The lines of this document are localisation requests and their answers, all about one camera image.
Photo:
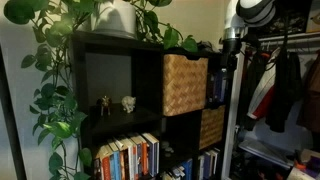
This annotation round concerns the white pebble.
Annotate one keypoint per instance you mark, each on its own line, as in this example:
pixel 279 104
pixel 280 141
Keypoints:
pixel 169 150
pixel 167 154
pixel 165 144

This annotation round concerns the black hanging jacket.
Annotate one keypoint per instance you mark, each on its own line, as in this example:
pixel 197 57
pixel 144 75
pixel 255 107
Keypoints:
pixel 283 93

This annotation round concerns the row of books left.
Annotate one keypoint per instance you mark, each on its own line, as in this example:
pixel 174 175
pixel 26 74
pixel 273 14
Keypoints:
pixel 130 160

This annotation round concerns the black cube shelf unit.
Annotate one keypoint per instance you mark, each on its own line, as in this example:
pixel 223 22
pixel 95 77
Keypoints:
pixel 146 80

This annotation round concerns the dark hanging coat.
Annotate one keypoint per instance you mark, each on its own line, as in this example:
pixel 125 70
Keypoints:
pixel 248 83

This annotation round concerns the white door frame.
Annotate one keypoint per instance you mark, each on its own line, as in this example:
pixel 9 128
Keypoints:
pixel 231 133

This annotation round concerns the beige box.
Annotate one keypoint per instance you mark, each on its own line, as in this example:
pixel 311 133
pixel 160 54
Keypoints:
pixel 314 16

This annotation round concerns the brown hanging jacket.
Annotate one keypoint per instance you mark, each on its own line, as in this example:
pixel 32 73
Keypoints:
pixel 313 96

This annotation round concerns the green pothos plant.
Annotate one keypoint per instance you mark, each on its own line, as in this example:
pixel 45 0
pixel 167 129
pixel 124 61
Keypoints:
pixel 60 130

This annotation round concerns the white closet shelf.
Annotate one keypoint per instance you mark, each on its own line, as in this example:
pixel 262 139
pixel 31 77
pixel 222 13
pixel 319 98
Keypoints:
pixel 293 34

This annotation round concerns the black slanted pole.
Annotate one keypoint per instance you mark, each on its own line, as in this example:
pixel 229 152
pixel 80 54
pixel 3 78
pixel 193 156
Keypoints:
pixel 11 133

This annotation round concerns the bright blue book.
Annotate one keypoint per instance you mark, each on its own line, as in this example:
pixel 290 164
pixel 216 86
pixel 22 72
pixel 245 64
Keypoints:
pixel 188 170

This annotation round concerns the red spine book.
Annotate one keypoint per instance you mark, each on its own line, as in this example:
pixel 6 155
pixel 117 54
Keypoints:
pixel 106 168

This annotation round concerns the orange tool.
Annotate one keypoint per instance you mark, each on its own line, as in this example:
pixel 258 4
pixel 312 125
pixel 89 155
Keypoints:
pixel 299 165

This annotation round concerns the white elephant figurine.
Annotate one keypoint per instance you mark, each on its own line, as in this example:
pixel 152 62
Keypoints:
pixel 128 104

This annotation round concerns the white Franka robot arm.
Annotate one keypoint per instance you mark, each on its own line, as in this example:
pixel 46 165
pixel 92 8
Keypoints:
pixel 233 16

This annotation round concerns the white and red jacket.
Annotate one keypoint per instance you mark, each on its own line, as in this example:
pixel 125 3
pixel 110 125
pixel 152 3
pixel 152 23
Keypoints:
pixel 263 90

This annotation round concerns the tall blue hardcover book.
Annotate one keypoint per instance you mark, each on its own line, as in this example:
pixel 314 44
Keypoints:
pixel 218 86

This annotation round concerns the orange spine book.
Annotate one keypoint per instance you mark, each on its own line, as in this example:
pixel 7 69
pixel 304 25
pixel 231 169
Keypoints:
pixel 144 160

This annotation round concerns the thin white book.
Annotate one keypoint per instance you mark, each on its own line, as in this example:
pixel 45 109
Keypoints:
pixel 201 166
pixel 214 161

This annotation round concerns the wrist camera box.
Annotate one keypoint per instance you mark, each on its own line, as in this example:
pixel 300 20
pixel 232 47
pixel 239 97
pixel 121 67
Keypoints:
pixel 250 40

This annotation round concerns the dark blue book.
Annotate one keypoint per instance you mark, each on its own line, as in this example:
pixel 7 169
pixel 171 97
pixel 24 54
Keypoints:
pixel 207 165

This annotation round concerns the closet hanging rod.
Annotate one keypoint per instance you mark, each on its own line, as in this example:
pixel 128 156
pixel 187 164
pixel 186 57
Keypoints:
pixel 306 42

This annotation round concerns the dark storage box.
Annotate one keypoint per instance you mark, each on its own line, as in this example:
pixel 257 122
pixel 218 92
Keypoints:
pixel 290 20

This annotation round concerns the books on lower left shelf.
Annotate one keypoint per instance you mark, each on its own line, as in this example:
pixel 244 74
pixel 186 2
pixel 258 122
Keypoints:
pixel 153 156

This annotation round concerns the grey sock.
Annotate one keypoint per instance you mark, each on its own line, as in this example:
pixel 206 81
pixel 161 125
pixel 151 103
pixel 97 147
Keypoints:
pixel 202 46

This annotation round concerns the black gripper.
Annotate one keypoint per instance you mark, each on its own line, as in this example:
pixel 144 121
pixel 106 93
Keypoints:
pixel 230 53

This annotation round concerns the white flat board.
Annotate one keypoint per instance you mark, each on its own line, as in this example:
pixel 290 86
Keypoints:
pixel 263 150

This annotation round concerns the white hardcover book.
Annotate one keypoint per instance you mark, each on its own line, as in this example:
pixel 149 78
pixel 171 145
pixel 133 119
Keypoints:
pixel 224 86

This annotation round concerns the small gold figurine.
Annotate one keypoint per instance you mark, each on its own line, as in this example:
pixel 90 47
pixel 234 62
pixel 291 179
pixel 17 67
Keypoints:
pixel 105 104

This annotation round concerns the white plant pot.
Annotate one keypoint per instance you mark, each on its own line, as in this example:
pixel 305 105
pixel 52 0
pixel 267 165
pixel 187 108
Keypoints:
pixel 113 20

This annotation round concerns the woven brown basket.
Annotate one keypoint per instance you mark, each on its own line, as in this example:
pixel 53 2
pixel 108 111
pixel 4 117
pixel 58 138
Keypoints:
pixel 212 126
pixel 185 86

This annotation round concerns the blue spine paperback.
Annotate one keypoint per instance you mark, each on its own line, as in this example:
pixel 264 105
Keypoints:
pixel 116 166

